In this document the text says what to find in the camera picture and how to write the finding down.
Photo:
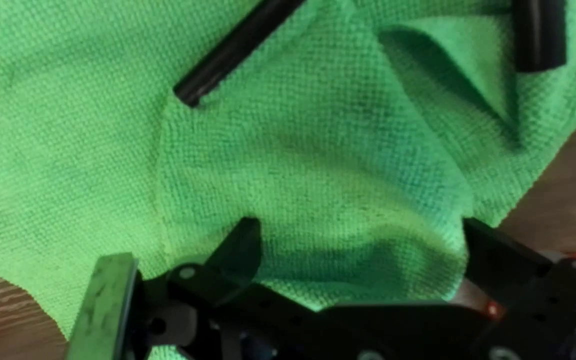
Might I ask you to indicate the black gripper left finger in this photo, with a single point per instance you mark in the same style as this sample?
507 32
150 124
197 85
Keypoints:
230 266

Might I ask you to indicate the green microfiber cloth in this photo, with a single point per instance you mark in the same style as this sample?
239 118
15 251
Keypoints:
361 134

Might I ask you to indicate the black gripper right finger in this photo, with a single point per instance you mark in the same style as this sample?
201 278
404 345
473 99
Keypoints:
507 271

